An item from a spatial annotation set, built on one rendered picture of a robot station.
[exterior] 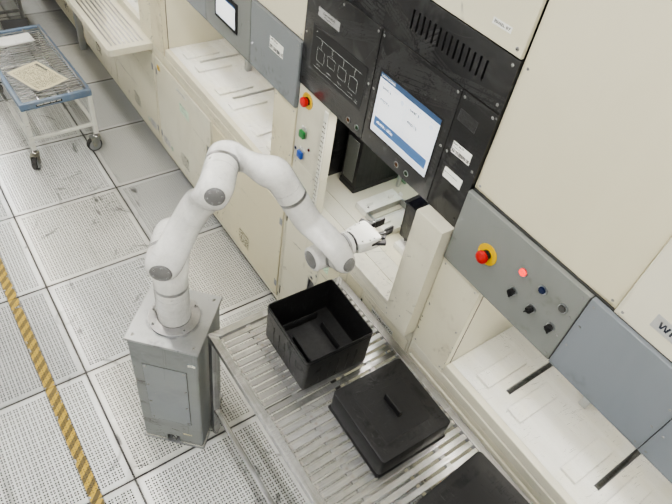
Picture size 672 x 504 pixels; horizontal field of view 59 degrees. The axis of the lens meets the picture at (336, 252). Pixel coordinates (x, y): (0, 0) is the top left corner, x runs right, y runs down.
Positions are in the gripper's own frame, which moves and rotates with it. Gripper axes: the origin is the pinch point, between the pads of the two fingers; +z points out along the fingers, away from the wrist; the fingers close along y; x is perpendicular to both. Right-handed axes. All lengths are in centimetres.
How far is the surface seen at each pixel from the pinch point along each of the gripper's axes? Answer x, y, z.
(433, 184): 28.7, 13.2, 1.4
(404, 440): -33, 56, -30
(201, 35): -30, -194, 32
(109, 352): -119, -81, -81
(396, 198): -29, -31, 41
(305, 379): -36, 19, -43
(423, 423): -33, 55, -21
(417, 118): 44.1, -0.1, 1.8
